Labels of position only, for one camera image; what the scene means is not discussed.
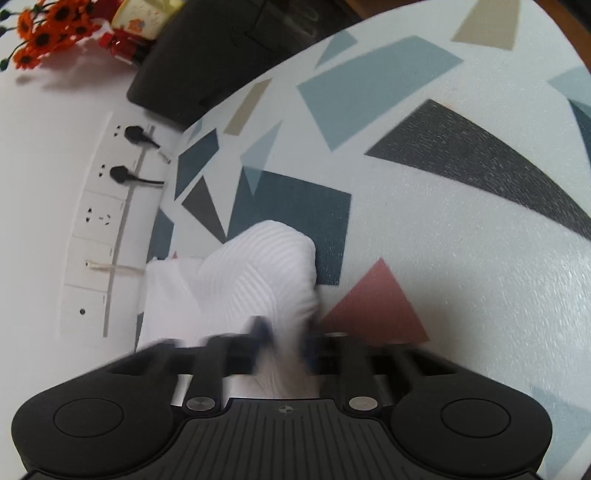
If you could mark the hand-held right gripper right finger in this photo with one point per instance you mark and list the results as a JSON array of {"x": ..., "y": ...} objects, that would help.
[{"x": 313, "y": 353}]

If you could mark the cream printed tin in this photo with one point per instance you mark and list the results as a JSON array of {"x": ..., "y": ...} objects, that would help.
[{"x": 143, "y": 18}]

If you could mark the white double power socket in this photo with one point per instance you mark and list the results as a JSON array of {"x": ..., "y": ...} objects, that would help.
[{"x": 104, "y": 157}]

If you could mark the black box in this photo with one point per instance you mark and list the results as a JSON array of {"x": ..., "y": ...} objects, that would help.
[{"x": 231, "y": 60}]

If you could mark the white network socket plate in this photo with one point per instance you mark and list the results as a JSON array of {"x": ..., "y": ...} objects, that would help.
[{"x": 92, "y": 251}]

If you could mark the geometric patterned tablecloth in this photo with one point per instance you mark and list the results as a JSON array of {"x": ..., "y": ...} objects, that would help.
[{"x": 438, "y": 230}]

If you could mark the white ribbed shirt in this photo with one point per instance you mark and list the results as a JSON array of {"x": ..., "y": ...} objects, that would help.
[{"x": 249, "y": 277}]

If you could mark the orange artificial flowers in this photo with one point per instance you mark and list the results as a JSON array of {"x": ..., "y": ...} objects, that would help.
[{"x": 51, "y": 32}]

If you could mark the white single power socket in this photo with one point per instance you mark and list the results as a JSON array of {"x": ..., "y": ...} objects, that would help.
[{"x": 104, "y": 228}]

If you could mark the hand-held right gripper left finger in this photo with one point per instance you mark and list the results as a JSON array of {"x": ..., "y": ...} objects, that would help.
[{"x": 258, "y": 339}]

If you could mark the black power plug white tag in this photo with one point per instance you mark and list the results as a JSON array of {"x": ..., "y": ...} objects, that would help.
[{"x": 134, "y": 134}]

